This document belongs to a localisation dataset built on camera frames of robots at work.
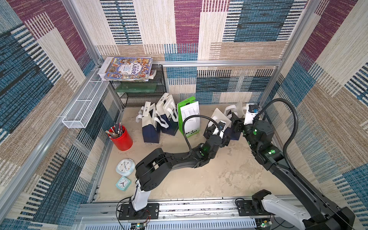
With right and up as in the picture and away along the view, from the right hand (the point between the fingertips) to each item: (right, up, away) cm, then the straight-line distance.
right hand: (241, 115), depth 73 cm
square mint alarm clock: (-62, -38, +8) cm, 74 cm away
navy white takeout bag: (-47, -3, +11) cm, 49 cm away
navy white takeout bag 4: (-2, +3, +16) cm, 17 cm away
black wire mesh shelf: (-49, +16, +23) cm, 56 cm away
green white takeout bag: (-26, +5, +12) cm, 29 cm away
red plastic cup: (-69, -17, +23) cm, 74 cm away
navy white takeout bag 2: (-39, +4, +12) cm, 41 cm away
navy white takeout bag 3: (-10, -3, -2) cm, 10 cm away
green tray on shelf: (-62, +20, +28) cm, 71 cm away
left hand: (-7, -7, +8) cm, 13 cm away
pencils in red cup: (-71, -10, +16) cm, 73 cm away
